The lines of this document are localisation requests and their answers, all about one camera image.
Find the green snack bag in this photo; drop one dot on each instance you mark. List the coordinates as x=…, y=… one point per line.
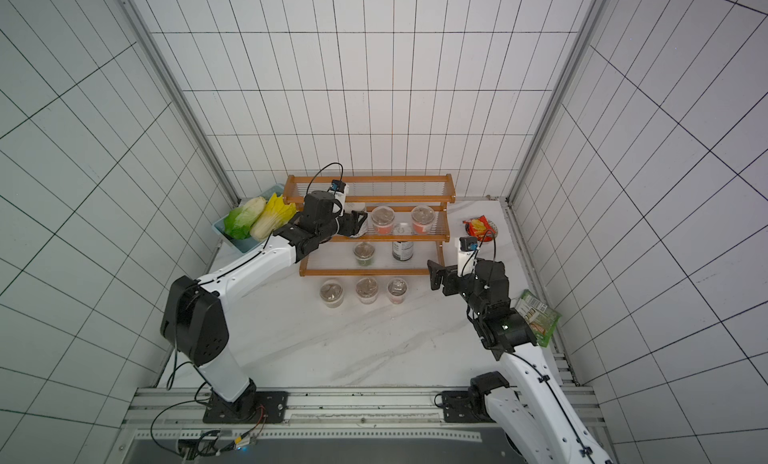
x=541, y=318

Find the green label seed jar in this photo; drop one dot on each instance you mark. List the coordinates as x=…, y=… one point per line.
x=364, y=254

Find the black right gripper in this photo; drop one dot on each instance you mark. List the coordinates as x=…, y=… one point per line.
x=448, y=281

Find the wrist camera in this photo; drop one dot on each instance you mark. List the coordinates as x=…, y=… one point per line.
x=339, y=188
x=467, y=248

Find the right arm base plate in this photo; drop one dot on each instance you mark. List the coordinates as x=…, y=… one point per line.
x=463, y=407

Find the red snack packet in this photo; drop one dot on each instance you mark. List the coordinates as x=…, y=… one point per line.
x=479, y=226

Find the green napa cabbage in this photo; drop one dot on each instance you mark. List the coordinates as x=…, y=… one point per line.
x=240, y=220

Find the small red label seed jar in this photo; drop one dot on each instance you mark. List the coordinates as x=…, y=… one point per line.
x=397, y=289

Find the yellow napa cabbage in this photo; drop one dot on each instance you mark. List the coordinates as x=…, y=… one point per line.
x=275, y=214

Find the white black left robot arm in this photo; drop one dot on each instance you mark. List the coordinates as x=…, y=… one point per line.
x=195, y=316

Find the yellow label seed jar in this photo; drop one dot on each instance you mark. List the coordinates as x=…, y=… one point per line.
x=332, y=293

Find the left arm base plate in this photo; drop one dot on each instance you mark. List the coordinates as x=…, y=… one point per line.
x=252, y=407

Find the red label seed jar top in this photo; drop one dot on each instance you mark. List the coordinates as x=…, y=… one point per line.
x=367, y=290

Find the wooden three-tier shelf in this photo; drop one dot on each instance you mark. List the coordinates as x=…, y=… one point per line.
x=401, y=193

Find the aluminium mounting rail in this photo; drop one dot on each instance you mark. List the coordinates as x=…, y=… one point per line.
x=306, y=408

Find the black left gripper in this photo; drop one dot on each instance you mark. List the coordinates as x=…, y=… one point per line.
x=351, y=227

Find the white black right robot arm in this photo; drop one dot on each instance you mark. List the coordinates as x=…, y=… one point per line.
x=522, y=395

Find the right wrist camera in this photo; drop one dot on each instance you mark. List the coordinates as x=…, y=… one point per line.
x=467, y=248

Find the light blue plastic basket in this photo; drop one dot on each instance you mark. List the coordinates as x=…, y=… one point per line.
x=245, y=245

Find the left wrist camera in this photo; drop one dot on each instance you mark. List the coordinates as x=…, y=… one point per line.
x=339, y=188

